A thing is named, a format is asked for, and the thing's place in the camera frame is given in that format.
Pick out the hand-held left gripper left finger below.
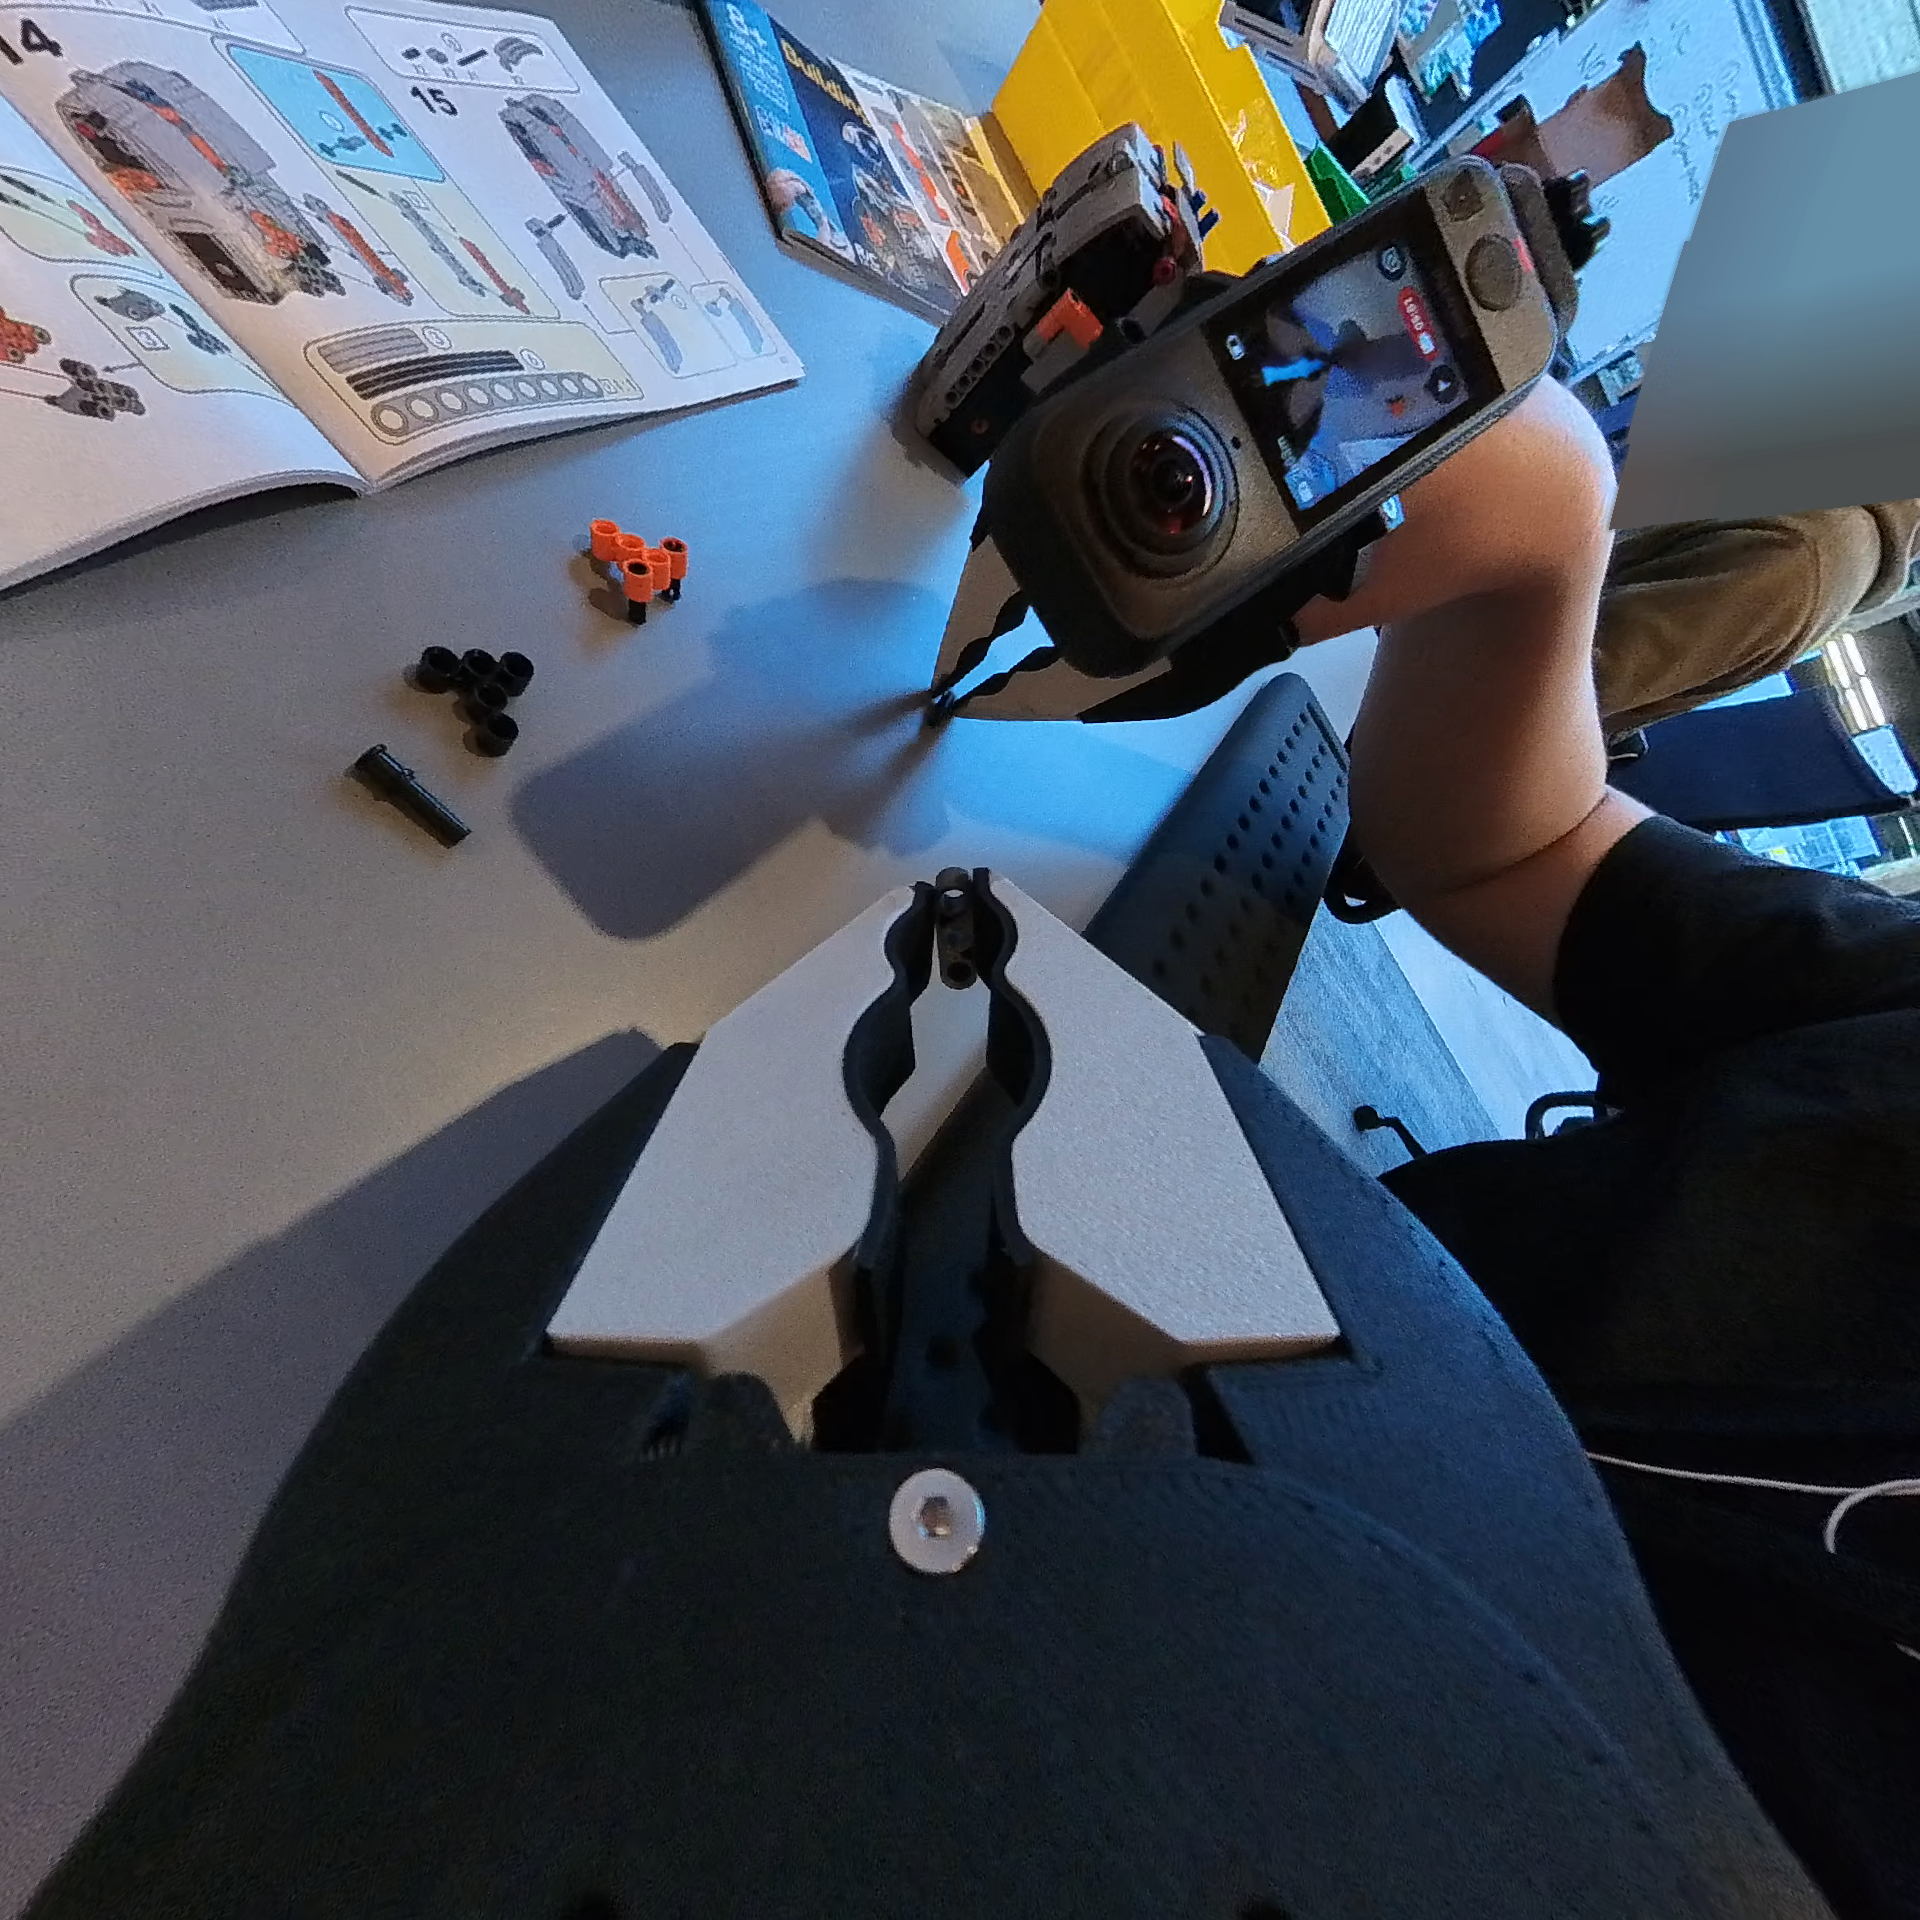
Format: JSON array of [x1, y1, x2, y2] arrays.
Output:
[[547, 882, 962, 1449]]

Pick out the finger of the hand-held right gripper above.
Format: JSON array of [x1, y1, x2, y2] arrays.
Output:
[[942, 642, 1086, 729], [930, 551, 1039, 714]]

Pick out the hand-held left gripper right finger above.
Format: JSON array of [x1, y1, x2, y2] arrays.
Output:
[[971, 877, 1341, 1449]]

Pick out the person's right forearm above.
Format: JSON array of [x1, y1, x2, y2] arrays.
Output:
[[1302, 376, 1659, 1028]]

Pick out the grey desk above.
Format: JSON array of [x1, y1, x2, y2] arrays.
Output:
[[0, 0, 1390, 1443]]

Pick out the grey toy brick robot model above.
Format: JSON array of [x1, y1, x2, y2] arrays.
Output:
[[907, 123, 1220, 482]]

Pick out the black perforated chair back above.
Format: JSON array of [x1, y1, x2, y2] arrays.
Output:
[[1078, 672, 1355, 1058]]

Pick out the orange toy connector pieces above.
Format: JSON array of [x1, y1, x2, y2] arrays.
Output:
[[583, 516, 693, 626]]

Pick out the yellow plastic bin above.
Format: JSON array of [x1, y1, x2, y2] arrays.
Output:
[[989, 0, 1335, 279]]

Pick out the blue toy catalogue booklet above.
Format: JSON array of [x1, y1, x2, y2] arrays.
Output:
[[698, 0, 1024, 324]]

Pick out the black toy connector cluster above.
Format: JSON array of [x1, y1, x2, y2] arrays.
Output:
[[411, 644, 539, 759]]

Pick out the long black toy axle pin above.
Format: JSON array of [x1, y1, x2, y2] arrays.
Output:
[[351, 744, 472, 851]]

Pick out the person's black shirt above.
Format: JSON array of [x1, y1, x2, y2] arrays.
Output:
[[1375, 815, 1920, 1920]]

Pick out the dark blue fabric chair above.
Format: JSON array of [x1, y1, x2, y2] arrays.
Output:
[[1607, 681, 1920, 829]]

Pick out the open building instruction booklet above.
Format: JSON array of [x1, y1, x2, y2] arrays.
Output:
[[0, 0, 806, 594]]

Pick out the white thin cord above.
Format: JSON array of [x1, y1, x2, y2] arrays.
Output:
[[1582, 1444, 1920, 1560]]

